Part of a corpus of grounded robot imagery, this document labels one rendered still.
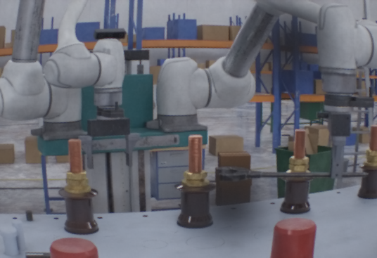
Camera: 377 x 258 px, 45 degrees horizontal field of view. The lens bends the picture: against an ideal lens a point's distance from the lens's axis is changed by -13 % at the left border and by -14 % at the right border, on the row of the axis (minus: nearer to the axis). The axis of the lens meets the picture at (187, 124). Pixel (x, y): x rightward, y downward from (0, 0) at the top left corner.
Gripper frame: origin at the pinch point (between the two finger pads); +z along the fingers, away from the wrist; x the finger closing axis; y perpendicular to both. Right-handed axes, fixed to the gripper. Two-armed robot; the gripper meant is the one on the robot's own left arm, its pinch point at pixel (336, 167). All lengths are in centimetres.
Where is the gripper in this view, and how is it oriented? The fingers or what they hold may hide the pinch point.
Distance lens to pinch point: 114.9
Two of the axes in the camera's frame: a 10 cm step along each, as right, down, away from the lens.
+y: -9.8, -0.2, 2.1
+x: -2.1, 1.2, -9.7
